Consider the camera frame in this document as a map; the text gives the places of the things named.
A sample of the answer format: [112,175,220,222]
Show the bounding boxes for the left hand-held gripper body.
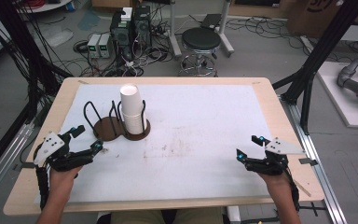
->
[33,131,95,173]

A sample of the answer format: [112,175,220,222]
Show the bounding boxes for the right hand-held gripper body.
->
[243,136,306,176]

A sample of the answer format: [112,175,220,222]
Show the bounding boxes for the person's left hand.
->
[48,164,84,189]

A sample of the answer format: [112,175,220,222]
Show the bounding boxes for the person's right hand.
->
[256,170,290,189]

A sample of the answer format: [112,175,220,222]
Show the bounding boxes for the light wooden table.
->
[3,77,325,217]

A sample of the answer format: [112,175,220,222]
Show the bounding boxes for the black tape piece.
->
[298,157,319,167]
[11,161,35,172]

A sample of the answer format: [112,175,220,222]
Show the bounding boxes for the stack of white paper cups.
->
[119,83,147,135]

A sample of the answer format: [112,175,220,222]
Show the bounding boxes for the white table mat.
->
[34,83,273,204]

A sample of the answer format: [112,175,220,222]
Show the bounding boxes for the person's khaki pants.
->
[109,206,226,224]

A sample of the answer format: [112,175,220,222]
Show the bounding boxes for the grey bench power supply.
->
[86,33,103,59]
[98,33,114,59]

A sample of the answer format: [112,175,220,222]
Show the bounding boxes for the white platform board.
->
[316,61,358,130]

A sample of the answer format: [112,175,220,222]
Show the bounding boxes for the black computer tower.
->
[132,5,153,49]
[109,7,135,61]

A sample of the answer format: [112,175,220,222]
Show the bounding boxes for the black round stool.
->
[177,26,222,77]

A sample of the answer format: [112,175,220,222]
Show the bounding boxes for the brown cardboard box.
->
[286,0,345,39]

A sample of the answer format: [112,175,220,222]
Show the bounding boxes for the brown cup holder black wires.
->
[83,99,152,142]

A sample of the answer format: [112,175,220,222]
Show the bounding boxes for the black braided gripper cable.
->
[282,169,301,213]
[35,164,50,210]

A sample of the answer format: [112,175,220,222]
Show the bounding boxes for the aluminium rail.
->
[0,122,35,209]
[279,95,349,224]

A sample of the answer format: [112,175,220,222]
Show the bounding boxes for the tangle of floor cables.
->
[60,18,176,78]

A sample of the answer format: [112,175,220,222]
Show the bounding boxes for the black metal frame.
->
[271,0,358,135]
[0,0,74,185]

